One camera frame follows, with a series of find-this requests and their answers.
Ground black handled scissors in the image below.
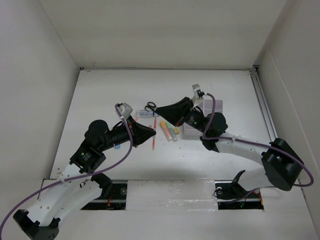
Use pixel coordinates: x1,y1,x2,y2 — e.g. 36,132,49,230
144,101,157,112

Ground aluminium rail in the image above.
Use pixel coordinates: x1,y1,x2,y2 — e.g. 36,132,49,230
248,65,278,140

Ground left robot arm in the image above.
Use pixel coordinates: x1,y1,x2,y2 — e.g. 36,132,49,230
13,117,156,240

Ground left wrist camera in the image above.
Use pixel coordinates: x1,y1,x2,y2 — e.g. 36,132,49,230
115,102,133,119

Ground right white organizer box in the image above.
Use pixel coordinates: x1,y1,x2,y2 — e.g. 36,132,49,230
202,99,223,116

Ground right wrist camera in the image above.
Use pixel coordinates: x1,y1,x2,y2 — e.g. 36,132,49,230
191,84,205,108

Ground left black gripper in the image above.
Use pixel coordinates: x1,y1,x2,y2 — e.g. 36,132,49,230
99,115,156,152

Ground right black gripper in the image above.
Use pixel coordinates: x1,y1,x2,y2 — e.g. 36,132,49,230
155,96,209,135

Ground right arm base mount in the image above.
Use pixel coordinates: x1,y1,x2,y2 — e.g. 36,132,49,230
213,182,264,210

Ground orange highlighter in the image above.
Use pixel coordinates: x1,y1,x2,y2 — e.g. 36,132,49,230
159,120,172,141

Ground white organizer box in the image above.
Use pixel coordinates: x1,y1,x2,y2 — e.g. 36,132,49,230
183,123,202,140
202,99,223,116

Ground white taped panel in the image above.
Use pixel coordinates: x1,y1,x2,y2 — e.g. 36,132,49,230
126,180,218,212

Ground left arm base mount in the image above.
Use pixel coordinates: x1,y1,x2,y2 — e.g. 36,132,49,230
81,181,128,211

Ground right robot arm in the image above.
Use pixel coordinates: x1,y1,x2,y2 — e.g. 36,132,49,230
155,97,304,200

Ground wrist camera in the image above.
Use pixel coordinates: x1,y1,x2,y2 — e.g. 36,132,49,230
191,84,205,108
115,102,133,119

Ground green highlighter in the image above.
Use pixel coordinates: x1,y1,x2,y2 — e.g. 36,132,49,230
165,121,178,142

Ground clear glue bottle blue cap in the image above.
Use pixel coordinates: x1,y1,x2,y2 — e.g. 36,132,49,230
136,110,153,118

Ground red pen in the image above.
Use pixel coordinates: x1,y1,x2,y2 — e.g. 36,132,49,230
152,115,157,151

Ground left white organizer box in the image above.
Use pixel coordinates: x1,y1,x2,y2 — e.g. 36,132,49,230
183,123,202,140

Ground yellow eraser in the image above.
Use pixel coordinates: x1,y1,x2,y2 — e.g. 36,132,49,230
173,128,179,135

